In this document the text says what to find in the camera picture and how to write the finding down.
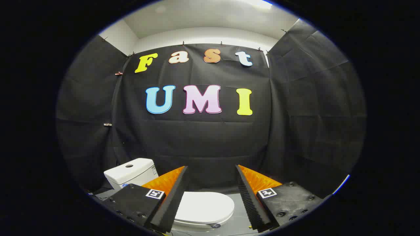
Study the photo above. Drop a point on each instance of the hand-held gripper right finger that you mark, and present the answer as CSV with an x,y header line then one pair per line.
x,y
251,203

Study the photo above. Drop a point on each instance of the white toilet bowl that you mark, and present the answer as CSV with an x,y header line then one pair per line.
x,y
197,226

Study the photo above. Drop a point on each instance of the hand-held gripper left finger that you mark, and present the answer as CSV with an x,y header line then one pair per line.
x,y
170,203

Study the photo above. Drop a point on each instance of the black backdrop cloth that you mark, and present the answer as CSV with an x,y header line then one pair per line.
x,y
203,141

